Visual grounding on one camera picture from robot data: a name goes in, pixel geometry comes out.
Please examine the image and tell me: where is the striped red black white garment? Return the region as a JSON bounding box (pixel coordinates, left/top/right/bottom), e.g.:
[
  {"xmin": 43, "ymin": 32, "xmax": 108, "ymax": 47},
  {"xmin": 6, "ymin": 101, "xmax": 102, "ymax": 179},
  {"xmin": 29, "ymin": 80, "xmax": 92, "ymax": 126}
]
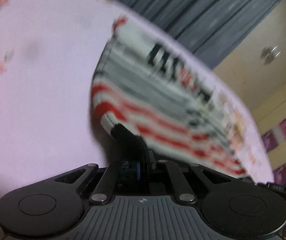
[{"xmin": 91, "ymin": 17, "xmax": 248, "ymax": 178}]

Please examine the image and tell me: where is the cream wardrobe with purple panels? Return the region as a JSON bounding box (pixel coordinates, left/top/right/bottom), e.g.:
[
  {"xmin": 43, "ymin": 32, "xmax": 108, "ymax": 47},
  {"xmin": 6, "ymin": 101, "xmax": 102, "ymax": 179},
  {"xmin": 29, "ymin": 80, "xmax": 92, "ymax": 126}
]
[{"xmin": 252, "ymin": 83, "xmax": 286, "ymax": 184}]

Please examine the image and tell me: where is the pink floral bed sheet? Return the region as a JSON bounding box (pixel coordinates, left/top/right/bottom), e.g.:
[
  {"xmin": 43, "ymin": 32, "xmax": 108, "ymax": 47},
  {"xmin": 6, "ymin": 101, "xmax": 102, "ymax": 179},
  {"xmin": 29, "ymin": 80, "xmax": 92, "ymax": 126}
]
[{"xmin": 0, "ymin": 0, "xmax": 273, "ymax": 238}]

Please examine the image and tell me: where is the blue grey curtain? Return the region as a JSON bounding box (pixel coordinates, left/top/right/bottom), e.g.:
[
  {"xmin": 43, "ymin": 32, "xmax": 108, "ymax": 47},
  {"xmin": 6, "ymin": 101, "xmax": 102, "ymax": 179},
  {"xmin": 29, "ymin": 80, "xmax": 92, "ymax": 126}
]
[{"xmin": 117, "ymin": 0, "xmax": 281, "ymax": 69}]

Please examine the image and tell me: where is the crystal wall lamp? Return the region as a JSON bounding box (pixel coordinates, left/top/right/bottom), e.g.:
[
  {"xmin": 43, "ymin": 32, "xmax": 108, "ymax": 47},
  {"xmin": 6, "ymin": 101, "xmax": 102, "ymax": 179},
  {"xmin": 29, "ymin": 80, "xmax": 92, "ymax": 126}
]
[{"xmin": 260, "ymin": 46, "xmax": 282, "ymax": 65}]

